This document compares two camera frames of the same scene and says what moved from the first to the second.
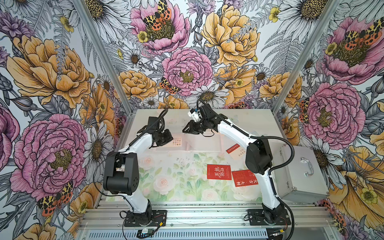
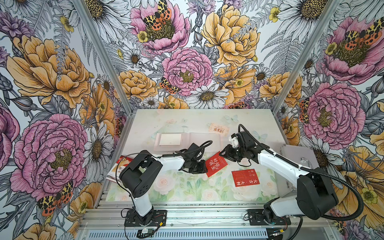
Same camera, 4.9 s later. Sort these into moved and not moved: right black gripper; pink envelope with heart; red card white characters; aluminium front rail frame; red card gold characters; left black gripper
Moved: right black gripper; left black gripper; red card white characters
Not moved: aluminium front rail frame; pink envelope with heart; red card gold characters
